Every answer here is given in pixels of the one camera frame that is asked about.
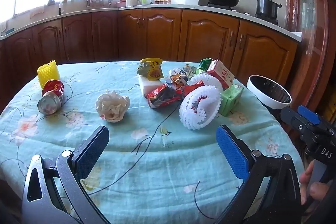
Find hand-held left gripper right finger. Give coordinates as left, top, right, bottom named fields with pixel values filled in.
left=215, top=124, right=305, bottom=224

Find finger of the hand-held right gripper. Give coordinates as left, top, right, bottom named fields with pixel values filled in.
left=281, top=107, right=306, bottom=132
left=297, top=105, right=328, bottom=126

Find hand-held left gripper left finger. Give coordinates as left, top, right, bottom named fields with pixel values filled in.
left=21, top=125, right=111, bottom=224

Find white rimmed trash bin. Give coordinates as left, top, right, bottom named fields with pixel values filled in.
left=246, top=75, right=293, bottom=110

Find white tissue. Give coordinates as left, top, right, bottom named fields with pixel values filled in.
left=95, top=90, right=131, bottom=123

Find green drink carton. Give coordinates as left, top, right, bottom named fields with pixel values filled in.
left=219, top=84, right=245, bottom=117

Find white foam fruit net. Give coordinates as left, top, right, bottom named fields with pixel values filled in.
left=179, top=73, right=224, bottom=131

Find red white carton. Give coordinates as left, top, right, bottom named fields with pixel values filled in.
left=207, top=59, right=236, bottom=90

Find red black snack wrapper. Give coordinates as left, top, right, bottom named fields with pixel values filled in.
left=145, top=84, right=183, bottom=109

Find colourful wrapper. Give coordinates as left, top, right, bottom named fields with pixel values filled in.
left=165, top=69, right=190, bottom=90

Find person's right hand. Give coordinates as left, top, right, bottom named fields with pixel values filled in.
left=299, top=160, right=331, bottom=206

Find crushed red can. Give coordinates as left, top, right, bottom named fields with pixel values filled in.
left=37, top=79, right=65, bottom=116

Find wooden door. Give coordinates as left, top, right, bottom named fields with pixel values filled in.
left=285, top=0, right=331, bottom=119

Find white foam block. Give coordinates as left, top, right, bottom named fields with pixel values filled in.
left=138, top=74, right=165, bottom=96

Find yellow foam net sleeve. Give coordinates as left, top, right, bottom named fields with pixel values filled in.
left=37, top=60, right=60, bottom=88

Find green white packet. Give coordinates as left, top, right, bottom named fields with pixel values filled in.
left=183, top=64, right=200, bottom=75

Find gas stove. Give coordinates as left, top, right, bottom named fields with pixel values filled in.
left=207, top=2, right=279, bottom=25

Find yellow green snack packet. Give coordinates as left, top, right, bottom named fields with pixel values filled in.
left=138, top=58, right=163, bottom=82

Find steel stock pot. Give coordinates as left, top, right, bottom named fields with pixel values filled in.
left=252, top=0, right=283, bottom=19

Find wooden lower cabinets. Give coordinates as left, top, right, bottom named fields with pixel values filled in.
left=0, top=9, right=299, bottom=114

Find white kitchen countertop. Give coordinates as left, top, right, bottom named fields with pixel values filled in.
left=0, top=3, right=303, bottom=43

